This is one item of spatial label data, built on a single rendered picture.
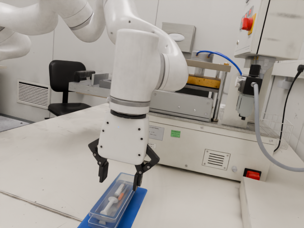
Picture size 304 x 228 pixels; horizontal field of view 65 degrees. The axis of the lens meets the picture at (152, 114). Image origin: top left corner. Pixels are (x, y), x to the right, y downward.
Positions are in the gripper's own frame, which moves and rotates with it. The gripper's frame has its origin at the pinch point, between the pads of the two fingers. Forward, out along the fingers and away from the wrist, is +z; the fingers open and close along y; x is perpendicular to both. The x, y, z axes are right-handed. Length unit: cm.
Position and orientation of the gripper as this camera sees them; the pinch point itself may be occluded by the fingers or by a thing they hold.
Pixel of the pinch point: (120, 178)
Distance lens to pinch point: 56.0
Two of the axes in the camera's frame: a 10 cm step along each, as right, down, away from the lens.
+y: 9.7, 1.9, -1.7
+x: 2.0, -1.9, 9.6
